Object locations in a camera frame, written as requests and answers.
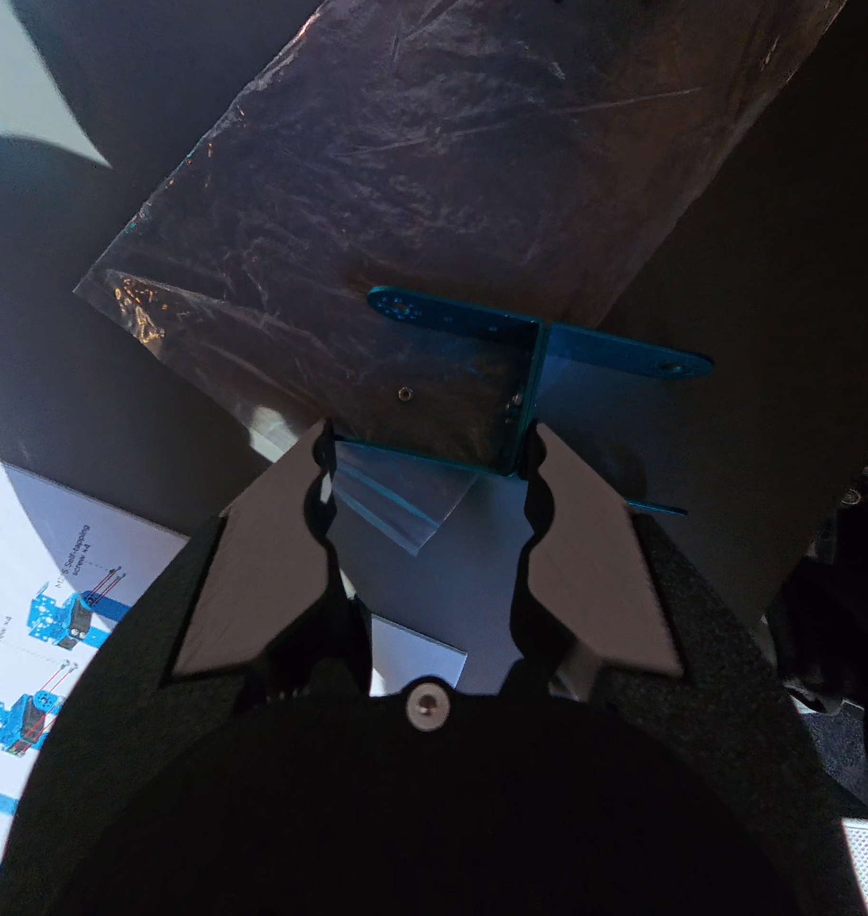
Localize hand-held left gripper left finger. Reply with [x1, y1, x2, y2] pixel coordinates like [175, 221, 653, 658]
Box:
[170, 418, 342, 681]

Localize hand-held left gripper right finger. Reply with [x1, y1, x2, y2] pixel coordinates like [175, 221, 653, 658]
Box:
[509, 423, 688, 702]

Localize blue metal bracket assembly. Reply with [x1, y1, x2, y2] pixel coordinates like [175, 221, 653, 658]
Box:
[327, 284, 717, 519]

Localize tiny clear zip bag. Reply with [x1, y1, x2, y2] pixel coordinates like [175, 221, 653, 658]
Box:
[327, 441, 481, 556]

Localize small white paper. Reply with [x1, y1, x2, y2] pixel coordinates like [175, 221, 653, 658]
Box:
[370, 616, 471, 695]

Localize white instruction sheet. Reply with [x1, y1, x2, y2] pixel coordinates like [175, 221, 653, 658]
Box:
[0, 451, 192, 888]

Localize large clear plastic bag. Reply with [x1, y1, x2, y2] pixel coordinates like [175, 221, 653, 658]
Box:
[74, 0, 850, 473]

